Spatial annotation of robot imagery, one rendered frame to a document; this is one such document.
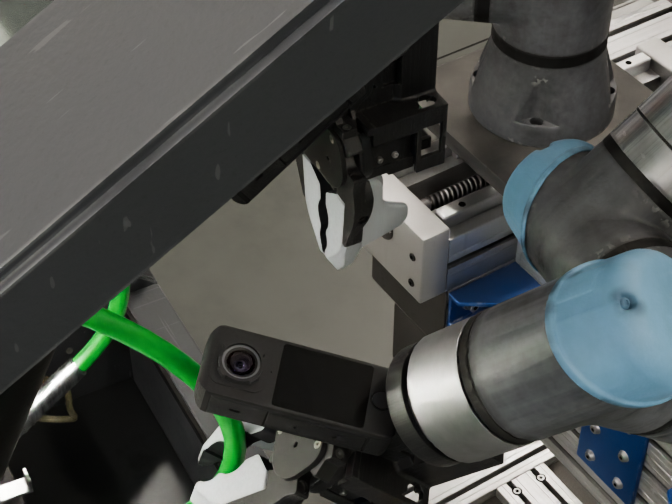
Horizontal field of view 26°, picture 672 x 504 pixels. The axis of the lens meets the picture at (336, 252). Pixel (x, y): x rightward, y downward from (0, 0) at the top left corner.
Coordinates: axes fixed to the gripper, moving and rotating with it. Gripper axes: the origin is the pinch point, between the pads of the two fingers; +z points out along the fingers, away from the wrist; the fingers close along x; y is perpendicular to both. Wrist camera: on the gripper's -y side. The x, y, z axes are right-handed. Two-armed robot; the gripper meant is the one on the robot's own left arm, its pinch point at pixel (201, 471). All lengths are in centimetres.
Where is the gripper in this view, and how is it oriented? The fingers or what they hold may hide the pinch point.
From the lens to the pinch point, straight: 94.5
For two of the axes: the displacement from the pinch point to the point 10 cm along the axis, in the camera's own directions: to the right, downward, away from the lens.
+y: 7.4, 4.5, 5.1
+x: 1.2, -8.3, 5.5
